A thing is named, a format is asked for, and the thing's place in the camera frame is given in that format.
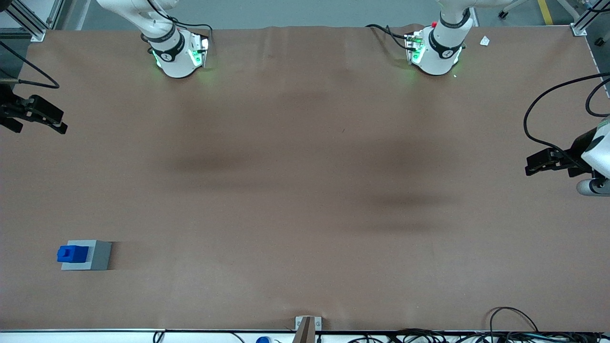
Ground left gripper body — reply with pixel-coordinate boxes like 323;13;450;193
569;119;610;179

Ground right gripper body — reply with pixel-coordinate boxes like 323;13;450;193
0;83;31;120

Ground blue plastic insert part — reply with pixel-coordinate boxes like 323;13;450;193
57;245;90;264

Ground gray square base block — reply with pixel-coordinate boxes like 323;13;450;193
61;240;113;271

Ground white wheeled stand leg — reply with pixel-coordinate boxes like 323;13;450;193
498;0;580;20

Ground brown table mat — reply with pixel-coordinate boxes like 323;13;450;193
0;24;610;332

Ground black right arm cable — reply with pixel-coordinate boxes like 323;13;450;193
0;40;61;90

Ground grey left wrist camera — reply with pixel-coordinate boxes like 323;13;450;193
576;178;610;197

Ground long black looped cable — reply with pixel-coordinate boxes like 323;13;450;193
523;72;610;167

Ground short black looped cable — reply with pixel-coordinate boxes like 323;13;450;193
585;78;610;118

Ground aluminium frame post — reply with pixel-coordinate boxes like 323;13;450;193
0;0;65;42
571;0;610;37

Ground black arched cable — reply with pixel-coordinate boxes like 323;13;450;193
489;307;539;334

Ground black base cable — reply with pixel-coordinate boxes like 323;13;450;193
366;23;416;51
141;0;214;54

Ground tangled black cables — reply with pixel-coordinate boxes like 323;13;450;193
350;328;610;343

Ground grey metal bracket plate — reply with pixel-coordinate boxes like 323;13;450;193
295;316;323;332

